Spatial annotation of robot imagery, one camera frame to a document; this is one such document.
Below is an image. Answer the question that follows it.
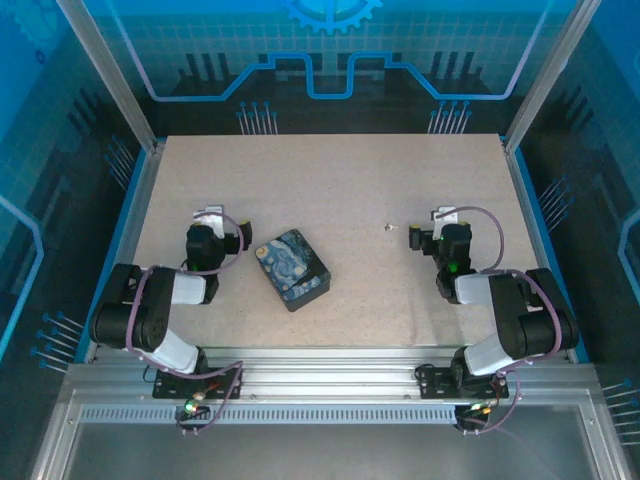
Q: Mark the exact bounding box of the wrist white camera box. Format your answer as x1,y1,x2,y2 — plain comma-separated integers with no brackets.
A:
192,203,227,239
431,205,459,239

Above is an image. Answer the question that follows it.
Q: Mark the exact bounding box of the slotted grey cable duct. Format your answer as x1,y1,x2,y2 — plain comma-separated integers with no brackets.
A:
78,405,464,426

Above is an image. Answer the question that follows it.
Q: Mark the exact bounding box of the aluminium frame post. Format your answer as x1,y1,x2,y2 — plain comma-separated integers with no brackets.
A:
55,0,164,154
501,0,604,154

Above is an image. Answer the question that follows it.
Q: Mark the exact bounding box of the aluminium mounting rail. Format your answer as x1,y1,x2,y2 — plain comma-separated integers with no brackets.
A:
94,346,576,401

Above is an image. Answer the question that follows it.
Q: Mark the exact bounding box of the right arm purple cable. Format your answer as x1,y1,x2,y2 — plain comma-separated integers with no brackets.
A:
449,205,564,374

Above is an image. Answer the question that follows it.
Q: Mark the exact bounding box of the blue starry painting tin box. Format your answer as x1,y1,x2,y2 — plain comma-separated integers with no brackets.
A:
253,228,333,314

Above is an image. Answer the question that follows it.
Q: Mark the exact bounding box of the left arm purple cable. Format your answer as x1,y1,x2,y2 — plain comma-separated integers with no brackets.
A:
127,209,246,356

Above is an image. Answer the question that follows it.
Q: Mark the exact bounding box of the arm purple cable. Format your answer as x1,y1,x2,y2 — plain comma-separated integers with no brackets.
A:
127,209,246,356
449,205,564,374

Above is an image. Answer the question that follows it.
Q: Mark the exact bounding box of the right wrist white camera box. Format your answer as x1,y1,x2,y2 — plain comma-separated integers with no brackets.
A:
431,205,459,239

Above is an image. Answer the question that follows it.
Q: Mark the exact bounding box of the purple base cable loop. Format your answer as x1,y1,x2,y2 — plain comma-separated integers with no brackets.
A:
174,360,246,437
457,369,524,436

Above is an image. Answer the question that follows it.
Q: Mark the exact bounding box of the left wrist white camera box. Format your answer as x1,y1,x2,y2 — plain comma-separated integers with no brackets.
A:
192,203,227,239

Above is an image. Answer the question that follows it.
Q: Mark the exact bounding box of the aluminium blue table side rail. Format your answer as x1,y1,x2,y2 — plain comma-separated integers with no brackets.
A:
74,144,162,366
502,139,594,364

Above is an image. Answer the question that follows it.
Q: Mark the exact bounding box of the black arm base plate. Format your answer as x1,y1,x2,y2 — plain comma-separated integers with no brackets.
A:
152,367,245,401
414,363,510,401

